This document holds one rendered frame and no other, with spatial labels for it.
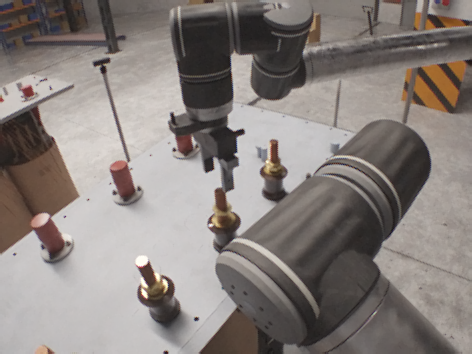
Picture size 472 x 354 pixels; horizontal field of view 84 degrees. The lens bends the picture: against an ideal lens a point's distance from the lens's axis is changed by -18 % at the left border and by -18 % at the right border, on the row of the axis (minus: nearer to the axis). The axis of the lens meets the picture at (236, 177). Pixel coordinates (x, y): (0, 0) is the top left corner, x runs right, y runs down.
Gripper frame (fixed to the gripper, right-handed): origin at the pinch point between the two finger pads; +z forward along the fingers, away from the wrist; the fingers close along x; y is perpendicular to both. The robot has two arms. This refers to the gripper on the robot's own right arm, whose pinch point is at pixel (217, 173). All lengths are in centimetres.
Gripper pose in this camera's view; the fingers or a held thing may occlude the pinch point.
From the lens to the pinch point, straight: 75.9
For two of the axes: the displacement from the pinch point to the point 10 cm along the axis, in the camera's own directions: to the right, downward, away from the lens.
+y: 8.4, -3.7, 3.9
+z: 0.7, 7.9, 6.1
